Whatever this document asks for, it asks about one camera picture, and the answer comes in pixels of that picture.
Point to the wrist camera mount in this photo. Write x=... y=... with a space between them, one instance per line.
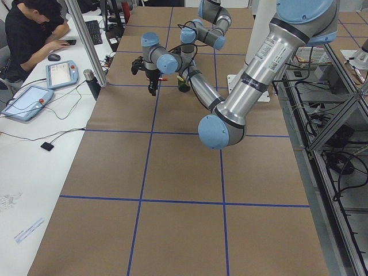
x=137 y=65

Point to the aluminium frame post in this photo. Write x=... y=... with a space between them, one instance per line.
x=81 y=28

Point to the black mesh pen cup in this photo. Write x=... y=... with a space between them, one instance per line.
x=183 y=87

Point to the teach pendant far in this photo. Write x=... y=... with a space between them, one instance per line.
x=61 y=74

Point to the black computer mouse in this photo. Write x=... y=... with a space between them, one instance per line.
x=54 y=57

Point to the dark water bottle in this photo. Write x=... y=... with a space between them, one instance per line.
x=92 y=83

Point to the teach pendant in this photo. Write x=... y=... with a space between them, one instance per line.
x=61 y=74
x=28 y=104

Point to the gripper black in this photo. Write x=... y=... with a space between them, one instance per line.
x=151 y=75

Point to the teach pendant near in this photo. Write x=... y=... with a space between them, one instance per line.
x=28 y=104

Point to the seated person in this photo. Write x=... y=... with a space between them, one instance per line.
x=33 y=30

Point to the black keyboard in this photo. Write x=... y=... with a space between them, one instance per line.
x=94 y=31

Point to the small black puck device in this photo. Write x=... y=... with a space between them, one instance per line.
x=47 y=146

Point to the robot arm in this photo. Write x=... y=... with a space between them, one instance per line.
x=295 y=24
x=194 y=30

